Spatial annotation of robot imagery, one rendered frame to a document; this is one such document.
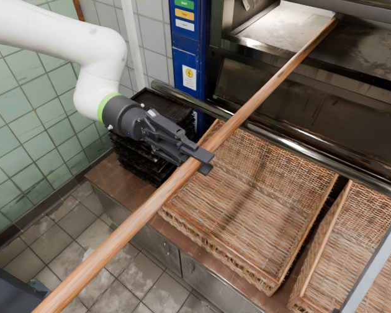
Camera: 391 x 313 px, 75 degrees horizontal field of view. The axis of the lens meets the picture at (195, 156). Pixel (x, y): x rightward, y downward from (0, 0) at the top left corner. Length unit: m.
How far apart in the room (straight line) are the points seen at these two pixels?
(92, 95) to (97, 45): 0.12
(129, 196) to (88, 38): 0.78
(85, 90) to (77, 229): 1.37
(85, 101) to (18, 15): 0.21
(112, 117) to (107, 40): 0.18
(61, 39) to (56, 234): 1.52
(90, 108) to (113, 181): 0.69
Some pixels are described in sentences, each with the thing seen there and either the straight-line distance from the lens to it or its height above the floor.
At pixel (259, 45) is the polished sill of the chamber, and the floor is 1.18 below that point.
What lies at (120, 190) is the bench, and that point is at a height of 0.58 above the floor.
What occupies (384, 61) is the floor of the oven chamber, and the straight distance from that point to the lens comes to 1.11.
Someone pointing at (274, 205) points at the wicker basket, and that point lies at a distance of 1.24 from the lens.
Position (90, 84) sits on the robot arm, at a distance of 0.71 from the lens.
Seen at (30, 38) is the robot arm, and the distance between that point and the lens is 0.67.
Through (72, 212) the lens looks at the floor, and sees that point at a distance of 2.04.
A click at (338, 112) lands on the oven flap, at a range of 1.03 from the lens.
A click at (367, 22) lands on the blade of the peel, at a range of 1.36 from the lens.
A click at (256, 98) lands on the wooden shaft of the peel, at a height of 1.21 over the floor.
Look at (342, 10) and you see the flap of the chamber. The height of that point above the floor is 1.40.
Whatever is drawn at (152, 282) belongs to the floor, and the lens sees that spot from 1.69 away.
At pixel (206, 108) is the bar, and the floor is 1.17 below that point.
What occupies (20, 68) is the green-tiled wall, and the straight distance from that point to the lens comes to 1.61.
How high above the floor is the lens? 1.61
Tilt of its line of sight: 48 degrees down
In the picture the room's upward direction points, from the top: straight up
